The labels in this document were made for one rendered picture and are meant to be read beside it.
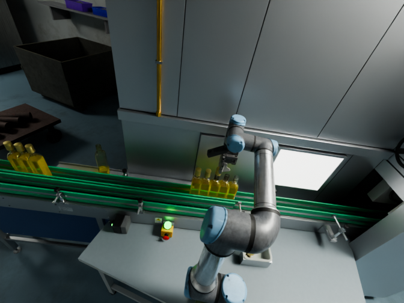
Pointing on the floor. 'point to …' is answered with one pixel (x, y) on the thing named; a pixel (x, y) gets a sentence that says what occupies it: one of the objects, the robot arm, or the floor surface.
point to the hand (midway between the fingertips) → (219, 169)
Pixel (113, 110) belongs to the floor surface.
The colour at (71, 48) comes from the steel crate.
